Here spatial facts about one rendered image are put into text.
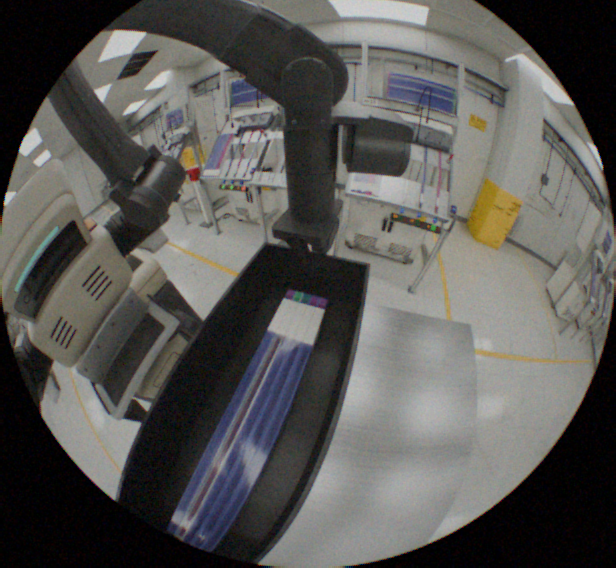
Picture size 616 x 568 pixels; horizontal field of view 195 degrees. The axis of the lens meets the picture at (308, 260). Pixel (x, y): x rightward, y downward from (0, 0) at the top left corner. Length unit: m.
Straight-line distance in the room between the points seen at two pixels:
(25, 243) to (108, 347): 0.25
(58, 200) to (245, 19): 0.27
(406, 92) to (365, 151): 1.41
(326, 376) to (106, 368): 0.42
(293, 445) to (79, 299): 0.40
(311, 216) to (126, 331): 0.40
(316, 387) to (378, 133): 0.31
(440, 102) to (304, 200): 1.49
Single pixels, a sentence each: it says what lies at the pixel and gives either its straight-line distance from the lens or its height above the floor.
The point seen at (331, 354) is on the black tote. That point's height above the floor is 0.88.
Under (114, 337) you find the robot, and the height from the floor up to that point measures 0.91.
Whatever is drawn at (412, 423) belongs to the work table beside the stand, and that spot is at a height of 0.80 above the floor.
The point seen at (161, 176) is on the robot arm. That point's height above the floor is 1.11.
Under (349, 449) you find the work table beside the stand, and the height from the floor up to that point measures 0.80.
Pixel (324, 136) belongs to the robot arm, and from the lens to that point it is 0.18.
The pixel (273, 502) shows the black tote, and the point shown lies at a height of 0.88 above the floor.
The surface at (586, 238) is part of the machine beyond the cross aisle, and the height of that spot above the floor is 1.21.
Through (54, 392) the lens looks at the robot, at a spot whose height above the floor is 0.97.
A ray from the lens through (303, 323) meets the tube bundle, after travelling 0.27.
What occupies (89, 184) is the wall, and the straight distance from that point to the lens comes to 9.80.
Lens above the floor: 1.15
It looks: 43 degrees down
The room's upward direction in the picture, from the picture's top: straight up
